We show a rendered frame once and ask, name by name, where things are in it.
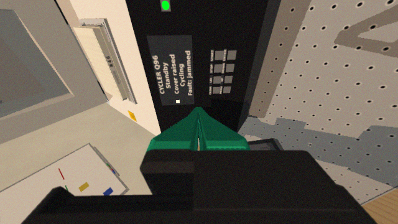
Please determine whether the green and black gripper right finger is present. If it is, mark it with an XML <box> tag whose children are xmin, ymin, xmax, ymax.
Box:
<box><xmin>198</xmin><ymin>107</ymin><xmax>251</xmax><ymax>151</ymax></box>

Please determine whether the white thermal cycler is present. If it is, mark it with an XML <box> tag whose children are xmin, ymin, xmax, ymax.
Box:
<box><xmin>0</xmin><ymin>0</ymin><xmax>281</xmax><ymax>144</ymax></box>

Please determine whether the white well plate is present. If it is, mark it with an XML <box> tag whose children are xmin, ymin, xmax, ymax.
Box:
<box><xmin>74</xmin><ymin>26</ymin><xmax>131</xmax><ymax>101</ymax></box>

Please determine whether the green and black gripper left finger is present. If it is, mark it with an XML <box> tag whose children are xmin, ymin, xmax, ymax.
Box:
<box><xmin>146</xmin><ymin>107</ymin><xmax>198</xmax><ymax>152</ymax></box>

